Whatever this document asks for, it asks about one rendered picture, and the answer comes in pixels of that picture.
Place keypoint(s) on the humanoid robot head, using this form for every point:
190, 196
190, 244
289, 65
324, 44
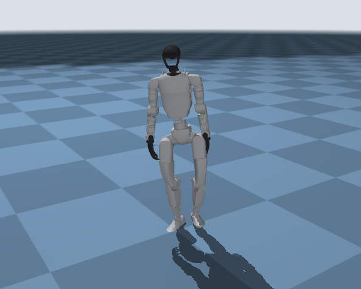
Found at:
171, 51

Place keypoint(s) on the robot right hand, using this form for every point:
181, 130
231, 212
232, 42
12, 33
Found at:
150, 147

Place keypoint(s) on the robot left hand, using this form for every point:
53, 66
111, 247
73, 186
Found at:
205, 136

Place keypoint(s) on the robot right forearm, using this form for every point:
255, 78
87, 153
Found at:
150, 126

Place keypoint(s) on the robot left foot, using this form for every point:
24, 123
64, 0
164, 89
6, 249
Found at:
197, 221

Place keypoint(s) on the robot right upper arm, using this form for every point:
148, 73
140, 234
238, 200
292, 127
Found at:
153, 110

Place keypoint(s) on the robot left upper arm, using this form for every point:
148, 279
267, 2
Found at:
197, 82

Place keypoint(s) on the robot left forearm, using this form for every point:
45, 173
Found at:
203, 121

